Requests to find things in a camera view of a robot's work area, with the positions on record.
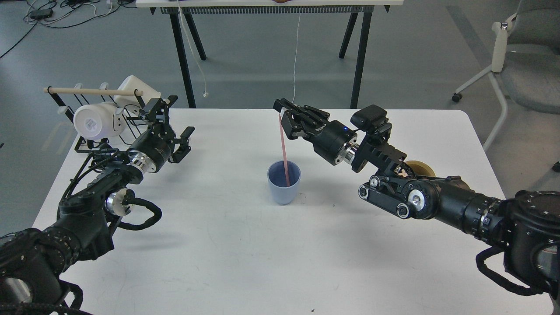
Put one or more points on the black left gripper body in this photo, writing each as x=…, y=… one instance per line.
x=152, y=149

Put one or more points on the white mug on rack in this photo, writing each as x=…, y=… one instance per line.
x=101, y=120

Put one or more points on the background table black legs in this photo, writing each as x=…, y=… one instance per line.
x=267, y=27

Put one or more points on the grey office chair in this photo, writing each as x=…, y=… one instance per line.
x=530, y=78

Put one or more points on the bamboo wooden cup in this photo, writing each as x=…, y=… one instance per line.
x=421, y=168

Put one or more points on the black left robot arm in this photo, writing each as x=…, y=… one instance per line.
x=95, y=204

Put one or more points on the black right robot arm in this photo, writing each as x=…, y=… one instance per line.
x=523, y=232

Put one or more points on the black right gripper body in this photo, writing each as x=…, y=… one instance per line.
x=329, y=140

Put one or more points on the blue plastic cup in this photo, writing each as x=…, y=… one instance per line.
x=283, y=185

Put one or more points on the black wire cup rack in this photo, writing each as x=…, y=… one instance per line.
x=131, y=95

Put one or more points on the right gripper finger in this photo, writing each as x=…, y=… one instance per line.
x=298, y=123
x=322, y=117

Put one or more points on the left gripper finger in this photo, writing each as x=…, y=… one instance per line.
x=184, y=147
x=156, y=115

